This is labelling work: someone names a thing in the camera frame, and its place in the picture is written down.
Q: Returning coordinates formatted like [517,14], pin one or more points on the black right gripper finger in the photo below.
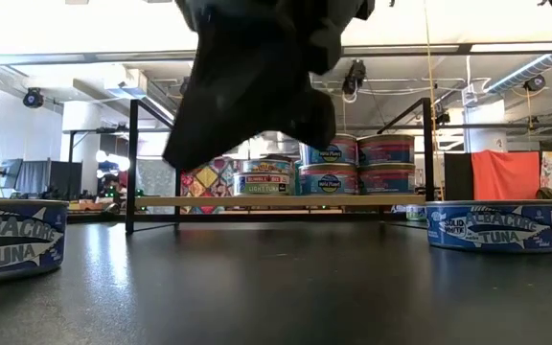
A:
[321,122]
[204,139]

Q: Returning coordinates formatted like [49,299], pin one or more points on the silver-lid can white label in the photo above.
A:
[262,184]

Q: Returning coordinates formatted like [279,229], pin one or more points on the wooden shelf black metal frame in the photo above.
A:
[257,201]

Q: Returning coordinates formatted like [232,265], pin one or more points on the silver-lid can blue label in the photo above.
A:
[491,227]

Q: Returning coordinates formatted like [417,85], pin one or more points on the silver-lid seafood can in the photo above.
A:
[12,239]

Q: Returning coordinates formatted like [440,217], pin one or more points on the colourful patchwork quilt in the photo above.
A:
[207,178]

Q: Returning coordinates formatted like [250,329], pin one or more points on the dark round ceiling device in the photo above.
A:
[183,87]
[32,98]
[535,83]

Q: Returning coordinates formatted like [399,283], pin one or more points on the black partition panel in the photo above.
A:
[458,175]

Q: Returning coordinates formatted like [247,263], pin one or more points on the blue grey curtain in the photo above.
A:
[31,177]

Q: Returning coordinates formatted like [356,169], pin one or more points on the orange cloth partition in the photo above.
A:
[506,175]

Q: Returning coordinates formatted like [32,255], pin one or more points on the dark green bag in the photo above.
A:
[550,194]

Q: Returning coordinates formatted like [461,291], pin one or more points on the black hanging ceiling camera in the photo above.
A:
[354,76]

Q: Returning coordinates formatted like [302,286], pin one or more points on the black background rig frame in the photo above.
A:
[103,130]

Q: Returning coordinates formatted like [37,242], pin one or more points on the black metal table frame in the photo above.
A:
[94,216]

